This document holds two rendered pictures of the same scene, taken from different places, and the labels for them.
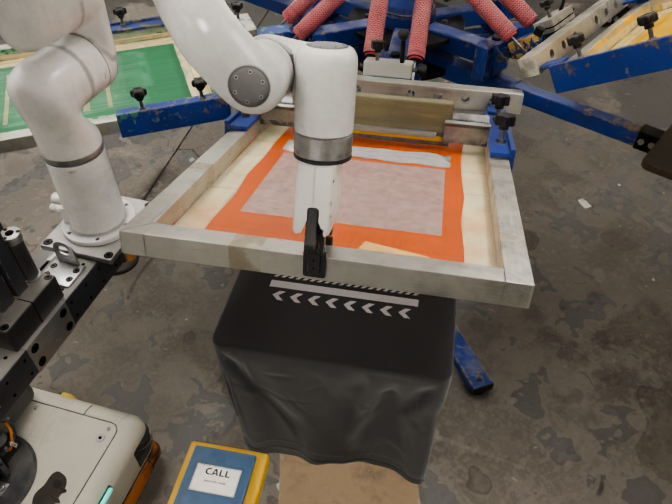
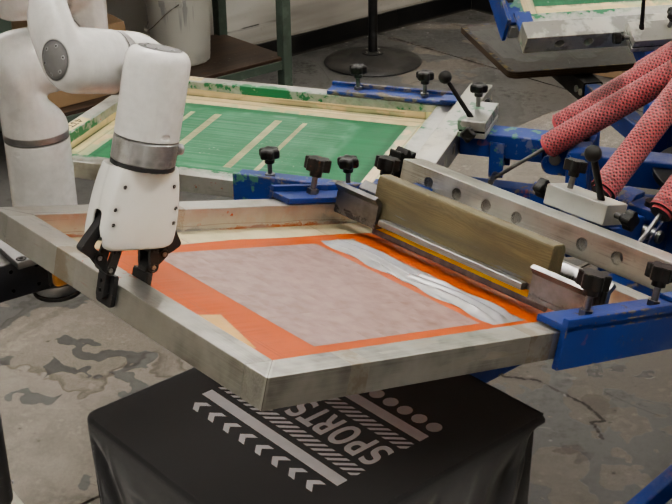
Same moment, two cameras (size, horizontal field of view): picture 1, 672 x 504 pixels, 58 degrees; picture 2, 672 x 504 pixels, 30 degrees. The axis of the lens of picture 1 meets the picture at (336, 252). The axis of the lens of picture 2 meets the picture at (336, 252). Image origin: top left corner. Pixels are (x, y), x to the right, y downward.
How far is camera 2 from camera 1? 1.03 m
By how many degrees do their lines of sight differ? 36
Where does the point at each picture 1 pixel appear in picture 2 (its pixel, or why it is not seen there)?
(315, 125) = (119, 121)
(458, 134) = (547, 292)
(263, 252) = (77, 263)
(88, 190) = (27, 180)
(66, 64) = not seen: hidden behind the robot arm
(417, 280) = (178, 337)
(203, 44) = (33, 14)
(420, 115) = (511, 251)
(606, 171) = not seen: outside the picture
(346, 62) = (154, 63)
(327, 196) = (111, 200)
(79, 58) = not seen: hidden behind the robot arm
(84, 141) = (33, 123)
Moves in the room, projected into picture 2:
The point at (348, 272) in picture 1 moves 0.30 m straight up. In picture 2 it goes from (131, 308) to (106, 55)
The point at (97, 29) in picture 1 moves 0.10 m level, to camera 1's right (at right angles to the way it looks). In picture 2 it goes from (88, 19) to (138, 31)
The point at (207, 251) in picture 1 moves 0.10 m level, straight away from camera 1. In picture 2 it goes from (43, 249) to (85, 218)
